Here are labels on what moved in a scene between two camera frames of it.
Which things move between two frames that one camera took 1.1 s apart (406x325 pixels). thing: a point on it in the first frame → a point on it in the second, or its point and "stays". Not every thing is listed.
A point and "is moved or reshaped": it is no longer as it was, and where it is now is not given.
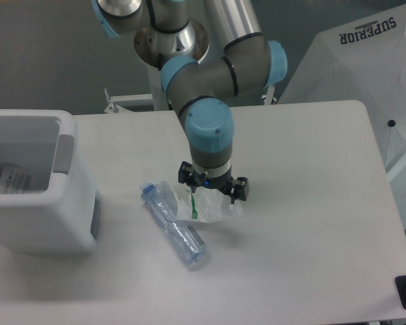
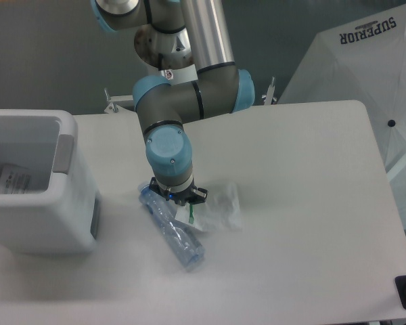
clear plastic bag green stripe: [206, 204] is moved or reshaped
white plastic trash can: [61, 215] stays
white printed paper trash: [13, 180] stays
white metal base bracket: [111, 107] stays
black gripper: [240, 185] → [192, 196]
